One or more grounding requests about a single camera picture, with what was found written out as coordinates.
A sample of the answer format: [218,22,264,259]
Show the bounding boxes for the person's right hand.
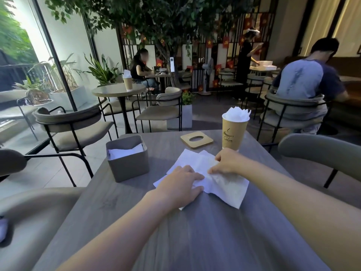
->
[208,148,252,176]

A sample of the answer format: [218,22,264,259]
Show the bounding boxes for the round beige café table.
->
[92,83,147,135]

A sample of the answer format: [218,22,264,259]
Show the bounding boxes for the purple cloth item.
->
[0,218,8,243]

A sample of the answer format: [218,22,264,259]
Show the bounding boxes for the person's right forearm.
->
[240,163,361,271]

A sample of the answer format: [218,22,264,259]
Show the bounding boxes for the grey napkin box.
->
[106,135,150,183]

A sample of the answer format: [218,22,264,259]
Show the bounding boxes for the row of red flags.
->
[121,13,270,92]

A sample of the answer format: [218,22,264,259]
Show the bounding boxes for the brown bench sofa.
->
[324,56,361,131]

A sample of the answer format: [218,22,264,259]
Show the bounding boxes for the black lattice screen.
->
[118,11,276,93]

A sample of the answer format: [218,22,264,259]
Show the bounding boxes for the white standing fan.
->
[198,57,214,96]

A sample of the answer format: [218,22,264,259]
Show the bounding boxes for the white rectangular planter with plant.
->
[42,53,88,111]

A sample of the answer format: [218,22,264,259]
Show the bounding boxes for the potted plant in round pot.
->
[12,75,55,106]

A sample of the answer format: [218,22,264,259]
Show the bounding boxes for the person's left forearm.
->
[56,190,173,271]

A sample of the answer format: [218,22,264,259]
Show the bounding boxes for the indoor tree with green leaves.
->
[42,0,256,88]

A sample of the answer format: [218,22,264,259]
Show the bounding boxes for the tan paper cup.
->
[222,113,249,151]
[122,69,133,92]

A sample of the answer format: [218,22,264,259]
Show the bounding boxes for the white paper napkin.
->
[153,149,250,211]

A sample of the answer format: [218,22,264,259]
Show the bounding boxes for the green leafy potted plant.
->
[83,53,124,85]

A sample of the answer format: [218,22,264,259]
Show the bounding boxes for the outdoor beige chair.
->
[0,90,39,142]

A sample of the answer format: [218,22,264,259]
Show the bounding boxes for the black window frame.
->
[30,0,78,112]

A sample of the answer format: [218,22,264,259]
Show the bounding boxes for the beige chair with black frame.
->
[0,148,93,184]
[244,73,273,119]
[256,90,333,153]
[99,95,140,123]
[217,68,244,101]
[278,133,361,210]
[33,104,119,187]
[0,187,86,271]
[132,87,183,133]

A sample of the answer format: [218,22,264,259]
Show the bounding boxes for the white napkins in cup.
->
[222,106,251,123]

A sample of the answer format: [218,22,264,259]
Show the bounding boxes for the wooden lid with oval hole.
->
[180,131,214,149]

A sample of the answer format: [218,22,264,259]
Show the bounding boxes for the dark café table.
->
[145,70,177,94]

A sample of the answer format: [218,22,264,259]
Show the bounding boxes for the white boxes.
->
[259,60,278,72]

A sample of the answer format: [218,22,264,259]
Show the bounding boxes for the small plant in white pot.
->
[166,91,196,130]

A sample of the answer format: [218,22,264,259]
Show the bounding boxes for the white napkins in box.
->
[108,143,144,161]

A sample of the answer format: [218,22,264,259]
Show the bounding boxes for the person's left hand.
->
[154,165,205,214]

